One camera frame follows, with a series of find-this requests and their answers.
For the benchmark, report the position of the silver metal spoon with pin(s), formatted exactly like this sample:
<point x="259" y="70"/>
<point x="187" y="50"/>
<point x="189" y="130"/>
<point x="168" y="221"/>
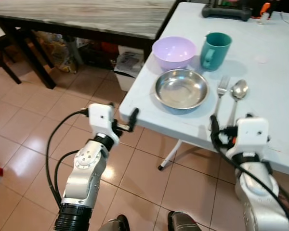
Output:
<point x="239" y="89"/>

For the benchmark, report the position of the white round lid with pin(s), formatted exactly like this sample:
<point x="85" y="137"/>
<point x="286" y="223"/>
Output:
<point x="262" y="58"/>

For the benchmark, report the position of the silver metal fork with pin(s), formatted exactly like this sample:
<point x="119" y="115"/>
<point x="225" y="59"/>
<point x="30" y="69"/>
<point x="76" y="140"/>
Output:
<point x="223" y="84"/>

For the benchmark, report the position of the red box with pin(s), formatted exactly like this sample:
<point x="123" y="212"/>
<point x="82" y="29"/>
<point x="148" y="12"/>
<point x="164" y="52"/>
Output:
<point x="108" y="47"/>

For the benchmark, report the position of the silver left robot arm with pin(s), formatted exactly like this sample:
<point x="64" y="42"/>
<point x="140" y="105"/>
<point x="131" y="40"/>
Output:
<point x="84" y="178"/>

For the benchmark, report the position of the teal plastic mug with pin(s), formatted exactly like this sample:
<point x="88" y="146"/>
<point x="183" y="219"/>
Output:
<point x="219" y="53"/>

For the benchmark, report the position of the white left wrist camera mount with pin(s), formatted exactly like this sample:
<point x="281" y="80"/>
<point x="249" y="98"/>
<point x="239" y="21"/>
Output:
<point x="101" y="118"/>

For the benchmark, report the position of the purple plastic bowl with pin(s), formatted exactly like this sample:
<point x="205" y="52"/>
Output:
<point x="173" y="50"/>

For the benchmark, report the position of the stainless steel bowl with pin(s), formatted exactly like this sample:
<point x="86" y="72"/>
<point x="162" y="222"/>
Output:
<point x="180" y="89"/>

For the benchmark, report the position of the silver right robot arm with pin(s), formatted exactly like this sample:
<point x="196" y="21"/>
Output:
<point x="257" y="192"/>

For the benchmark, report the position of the white folding table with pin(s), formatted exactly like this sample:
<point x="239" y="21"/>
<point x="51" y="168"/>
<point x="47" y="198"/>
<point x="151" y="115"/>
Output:
<point x="274" y="96"/>

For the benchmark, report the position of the black controller device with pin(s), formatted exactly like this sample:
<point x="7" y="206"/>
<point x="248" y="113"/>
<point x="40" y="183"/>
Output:
<point x="226" y="12"/>

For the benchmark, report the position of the printed plastic bag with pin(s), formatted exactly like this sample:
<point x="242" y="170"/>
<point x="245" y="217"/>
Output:
<point x="55" y="50"/>

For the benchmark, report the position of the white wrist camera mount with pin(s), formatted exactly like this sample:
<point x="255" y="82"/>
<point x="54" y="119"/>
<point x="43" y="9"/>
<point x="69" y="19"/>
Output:
<point x="101" y="118"/>
<point x="253" y="132"/>

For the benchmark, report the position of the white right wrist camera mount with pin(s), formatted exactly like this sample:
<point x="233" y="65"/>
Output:
<point x="253" y="132"/>

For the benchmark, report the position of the robot right leg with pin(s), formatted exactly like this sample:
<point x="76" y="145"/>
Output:
<point x="183" y="222"/>

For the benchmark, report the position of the white plastic bin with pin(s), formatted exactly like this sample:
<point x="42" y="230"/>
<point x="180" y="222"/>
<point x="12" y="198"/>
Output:
<point x="127" y="79"/>

